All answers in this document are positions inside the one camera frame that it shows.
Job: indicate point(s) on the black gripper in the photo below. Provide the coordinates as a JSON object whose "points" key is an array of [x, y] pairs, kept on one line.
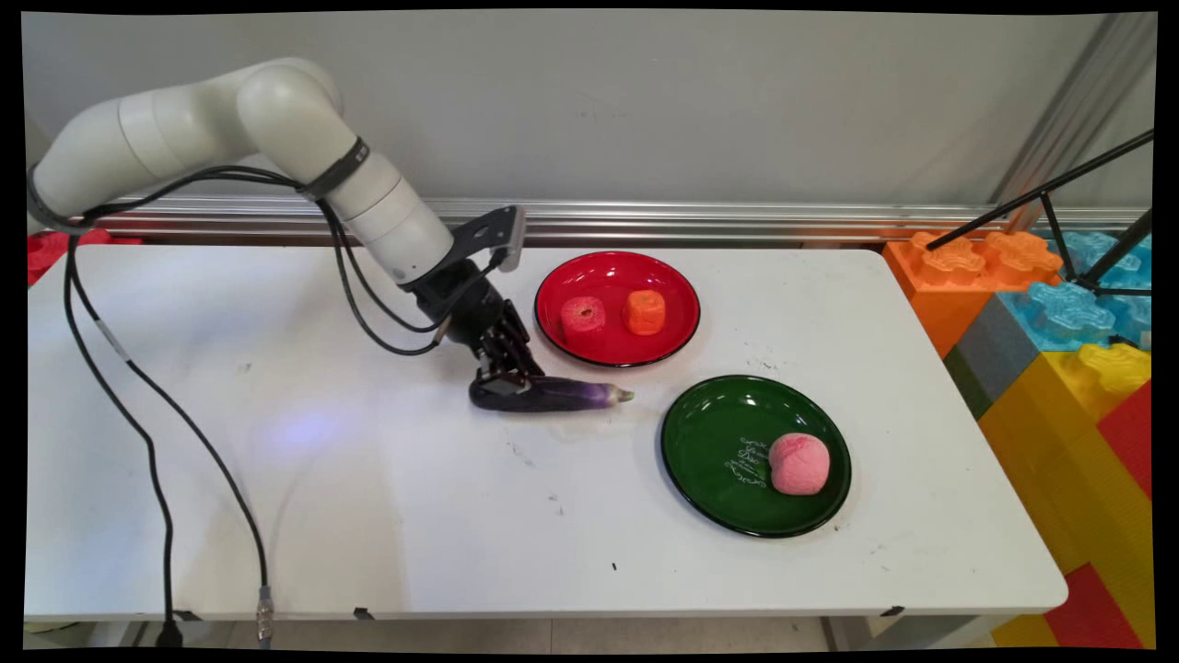
{"points": [[461, 304]]}

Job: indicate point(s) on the purple toy eggplant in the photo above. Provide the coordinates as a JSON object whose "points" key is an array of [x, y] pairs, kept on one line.
{"points": [[571, 394]]}

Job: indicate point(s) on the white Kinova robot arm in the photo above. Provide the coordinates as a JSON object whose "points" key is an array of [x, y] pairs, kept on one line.
{"points": [[276, 120]]}

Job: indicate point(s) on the red toy apple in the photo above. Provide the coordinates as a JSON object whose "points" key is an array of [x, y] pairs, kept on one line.
{"points": [[584, 318]]}

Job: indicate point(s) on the red enamel plate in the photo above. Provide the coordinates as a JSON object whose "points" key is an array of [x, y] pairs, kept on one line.
{"points": [[617, 350]]}

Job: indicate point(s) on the orange toy tangerine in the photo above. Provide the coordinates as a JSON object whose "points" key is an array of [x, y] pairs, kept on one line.
{"points": [[644, 312]]}

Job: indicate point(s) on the green enamel plate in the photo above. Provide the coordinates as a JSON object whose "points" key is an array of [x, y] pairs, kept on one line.
{"points": [[718, 460]]}

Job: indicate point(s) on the pink toy peach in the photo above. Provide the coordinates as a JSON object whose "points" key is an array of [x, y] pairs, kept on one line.
{"points": [[799, 464]]}

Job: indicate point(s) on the orange giant building block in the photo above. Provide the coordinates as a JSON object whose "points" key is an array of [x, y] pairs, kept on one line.
{"points": [[949, 276]]}

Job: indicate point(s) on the red giant building block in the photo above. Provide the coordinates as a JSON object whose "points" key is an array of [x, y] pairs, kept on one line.
{"points": [[51, 250], [1131, 437]]}

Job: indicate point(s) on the grey giant building block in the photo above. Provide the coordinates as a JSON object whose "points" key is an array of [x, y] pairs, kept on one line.
{"points": [[999, 350]]}

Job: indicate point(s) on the yellow giant building block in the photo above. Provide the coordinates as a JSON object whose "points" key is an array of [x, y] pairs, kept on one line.
{"points": [[1059, 442]]}

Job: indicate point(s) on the blue giant building block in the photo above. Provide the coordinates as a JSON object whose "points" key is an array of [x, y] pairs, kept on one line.
{"points": [[1068, 308]]}

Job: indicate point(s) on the black tripod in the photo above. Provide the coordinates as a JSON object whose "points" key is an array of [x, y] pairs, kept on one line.
{"points": [[1059, 198]]}

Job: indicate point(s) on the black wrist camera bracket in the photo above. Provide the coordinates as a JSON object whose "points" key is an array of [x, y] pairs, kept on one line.
{"points": [[493, 235]]}

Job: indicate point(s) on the aluminium wall rail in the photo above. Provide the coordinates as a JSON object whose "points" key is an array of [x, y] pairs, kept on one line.
{"points": [[783, 221]]}

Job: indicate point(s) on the aluminium slanted post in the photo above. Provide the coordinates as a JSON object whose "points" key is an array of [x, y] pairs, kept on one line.
{"points": [[1078, 110]]}

